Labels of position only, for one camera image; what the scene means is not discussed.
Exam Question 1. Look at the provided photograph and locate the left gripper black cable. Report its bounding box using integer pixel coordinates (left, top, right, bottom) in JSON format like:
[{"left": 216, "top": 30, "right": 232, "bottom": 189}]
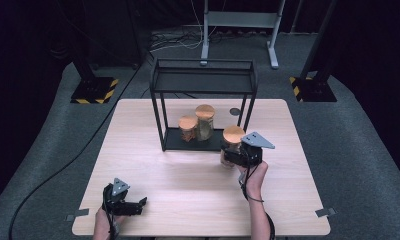
[{"left": 108, "top": 213, "right": 120, "bottom": 240}]

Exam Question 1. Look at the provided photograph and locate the short glass jar wooden lid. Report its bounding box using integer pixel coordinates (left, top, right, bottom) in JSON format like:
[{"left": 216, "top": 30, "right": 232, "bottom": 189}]
[{"left": 178, "top": 115, "right": 200, "bottom": 143}]

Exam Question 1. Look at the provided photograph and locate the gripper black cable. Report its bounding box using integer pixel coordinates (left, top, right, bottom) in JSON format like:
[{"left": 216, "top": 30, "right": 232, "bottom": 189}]
[
  {"left": 238, "top": 164, "right": 276, "bottom": 240},
  {"left": 108, "top": 213, "right": 120, "bottom": 240}
]

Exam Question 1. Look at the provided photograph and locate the black metal shelf rack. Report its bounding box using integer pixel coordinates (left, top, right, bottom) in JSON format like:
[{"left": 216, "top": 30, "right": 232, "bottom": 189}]
[{"left": 149, "top": 58, "right": 259, "bottom": 153}]

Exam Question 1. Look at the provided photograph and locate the person's left hand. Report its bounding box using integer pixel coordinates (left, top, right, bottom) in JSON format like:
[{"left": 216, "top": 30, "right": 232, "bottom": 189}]
[{"left": 92, "top": 206, "right": 126, "bottom": 240}]

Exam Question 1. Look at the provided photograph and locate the thin white cable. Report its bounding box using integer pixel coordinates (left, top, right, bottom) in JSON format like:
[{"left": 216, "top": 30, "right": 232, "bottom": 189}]
[{"left": 189, "top": 0, "right": 206, "bottom": 50}]

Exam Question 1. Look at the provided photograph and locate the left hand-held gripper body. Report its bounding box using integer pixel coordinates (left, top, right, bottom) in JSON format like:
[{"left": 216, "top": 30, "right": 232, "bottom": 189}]
[{"left": 101, "top": 177, "right": 144, "bottom": 217}]

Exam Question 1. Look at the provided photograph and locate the glass jar of brown spices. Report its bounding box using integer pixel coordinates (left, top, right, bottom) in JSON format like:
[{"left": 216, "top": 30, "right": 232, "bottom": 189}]
[{"left": 219, "top": 125, "right": 246, "bottom": 169}]

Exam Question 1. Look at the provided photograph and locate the black stand with striped base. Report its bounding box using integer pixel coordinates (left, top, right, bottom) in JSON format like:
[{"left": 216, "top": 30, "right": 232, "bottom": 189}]
[
  {"left": 54, "top": 0, "right": 120, "bottom": 105},
  {"left": 289, "top": 0, "right": 338, "bottom": 103}
]

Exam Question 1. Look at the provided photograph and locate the grey metal pole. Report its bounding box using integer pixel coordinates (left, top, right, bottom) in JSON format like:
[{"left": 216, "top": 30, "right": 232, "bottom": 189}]
[{"left": 289, "top": 0, "right": 305, "bottom": 34}]

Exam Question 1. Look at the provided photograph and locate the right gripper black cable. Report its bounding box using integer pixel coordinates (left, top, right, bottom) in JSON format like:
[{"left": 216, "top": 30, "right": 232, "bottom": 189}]
[{"left": 238, "top": 164, "right": 276, "bottom": 240}]

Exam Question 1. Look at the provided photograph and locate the tangle of floor cables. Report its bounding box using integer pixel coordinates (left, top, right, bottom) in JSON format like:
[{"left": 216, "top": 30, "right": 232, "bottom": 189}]
[{"left": 149, "top": 28, "right": 222, "bottom": 53}]

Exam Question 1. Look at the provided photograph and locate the glass jar of dried leaves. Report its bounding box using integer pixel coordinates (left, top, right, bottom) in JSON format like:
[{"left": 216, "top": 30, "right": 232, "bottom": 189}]
[{"left": 194, "top": 104, "right": 216, "bottom": 142}]

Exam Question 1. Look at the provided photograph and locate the grey metal stand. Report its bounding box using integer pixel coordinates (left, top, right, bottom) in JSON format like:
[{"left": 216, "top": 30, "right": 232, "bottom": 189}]
[{"left": 200, "top": 0, "right": 287, "bottom": 70}]

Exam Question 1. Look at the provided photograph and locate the grey table edge bracket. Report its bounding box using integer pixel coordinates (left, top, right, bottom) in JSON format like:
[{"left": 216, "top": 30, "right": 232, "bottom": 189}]
[
  {"left": 315, "top": 207, "right": 337, "bottom": 218},
  {"left": 65, "top": 208, "right": 90, "bottom": 222}
]

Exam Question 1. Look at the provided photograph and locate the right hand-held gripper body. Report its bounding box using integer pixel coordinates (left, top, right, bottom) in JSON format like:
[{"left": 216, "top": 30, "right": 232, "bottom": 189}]
[{"left": 236, "top": 131, "right": 276, "bottom": 169}]

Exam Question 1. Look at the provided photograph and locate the long black floor cable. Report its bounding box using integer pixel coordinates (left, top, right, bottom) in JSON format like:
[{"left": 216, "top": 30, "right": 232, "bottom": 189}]
[{"left": 8, "top": 63, "right": 146, "bottom": 240}]

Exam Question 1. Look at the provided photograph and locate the person's right hand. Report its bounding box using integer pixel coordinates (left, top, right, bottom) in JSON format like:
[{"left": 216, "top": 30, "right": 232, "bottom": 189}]
[{"left": 237, "top": 160, "right": 270, "bottom": 201}]

